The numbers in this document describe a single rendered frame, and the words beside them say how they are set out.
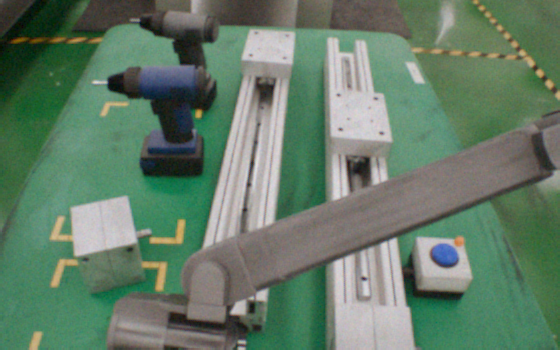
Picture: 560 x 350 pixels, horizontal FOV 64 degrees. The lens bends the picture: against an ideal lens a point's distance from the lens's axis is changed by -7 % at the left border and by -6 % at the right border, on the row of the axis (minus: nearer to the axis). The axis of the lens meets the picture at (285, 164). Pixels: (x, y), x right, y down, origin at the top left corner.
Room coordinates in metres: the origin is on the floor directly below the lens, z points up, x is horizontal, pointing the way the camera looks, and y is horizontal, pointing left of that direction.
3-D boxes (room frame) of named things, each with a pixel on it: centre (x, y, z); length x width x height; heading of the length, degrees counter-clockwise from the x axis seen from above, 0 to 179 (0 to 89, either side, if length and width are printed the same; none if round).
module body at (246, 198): (0.76, 0.06, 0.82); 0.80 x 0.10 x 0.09; 0
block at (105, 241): (0.46, 0.25, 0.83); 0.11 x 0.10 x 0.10; 115
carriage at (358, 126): (0.76, -0.13, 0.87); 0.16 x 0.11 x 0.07; 0
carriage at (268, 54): (1.01, 0.06, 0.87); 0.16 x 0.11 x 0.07; 0
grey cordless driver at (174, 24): (0.94, 0.27, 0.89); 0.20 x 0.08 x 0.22; 83
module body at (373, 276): (0.76, -0.13, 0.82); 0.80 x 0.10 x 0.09; 0
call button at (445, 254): (0.48, -0.26, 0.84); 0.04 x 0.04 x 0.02
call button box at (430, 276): (0.48, -0.25, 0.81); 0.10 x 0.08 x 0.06; 90
